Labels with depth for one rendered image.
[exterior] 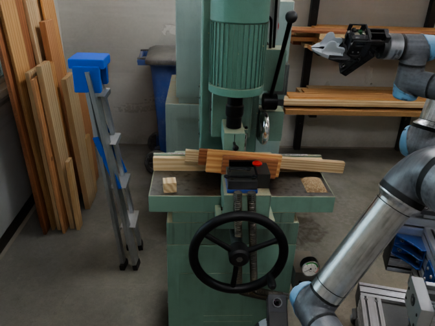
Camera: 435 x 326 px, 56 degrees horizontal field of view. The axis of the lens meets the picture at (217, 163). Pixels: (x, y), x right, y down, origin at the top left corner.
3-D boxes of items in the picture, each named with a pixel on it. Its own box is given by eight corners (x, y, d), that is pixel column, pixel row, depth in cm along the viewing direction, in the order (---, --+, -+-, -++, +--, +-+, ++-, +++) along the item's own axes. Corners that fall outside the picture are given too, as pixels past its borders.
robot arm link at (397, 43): (390, 46, 127) (395, 66, 123) (375, 46, 127) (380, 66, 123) (400, 28, 121) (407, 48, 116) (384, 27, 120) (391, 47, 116)
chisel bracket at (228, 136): (223, 156, 138) (224, 132, 134) (221, 140, 150) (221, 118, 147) (245, 156, 138) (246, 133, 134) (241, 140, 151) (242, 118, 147)
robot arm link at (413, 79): (420, 106, 122) (430, 69, 117) (385, 97, 129) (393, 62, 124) (432, 101, 126) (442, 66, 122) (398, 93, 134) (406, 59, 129)
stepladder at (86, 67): (112, 273, 231) (62, 62, 179) (120, 245, 254) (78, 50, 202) (141, 270, 231) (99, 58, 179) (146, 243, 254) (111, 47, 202)
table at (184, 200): (144, 229, 124) (144, 212, 121) (153, 180, 151) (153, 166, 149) (343, 229, 127) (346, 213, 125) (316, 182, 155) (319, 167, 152)
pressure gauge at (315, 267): (300, 281, 139) (302, 261, 136) (297, 273, 143) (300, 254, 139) (318, 281, 140) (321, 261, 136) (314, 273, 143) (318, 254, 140)
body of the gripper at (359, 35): (346, 22, 118) (388, 23, 119) (337, 44, 126) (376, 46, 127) (351, 41, 115) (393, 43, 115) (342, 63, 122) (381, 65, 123)
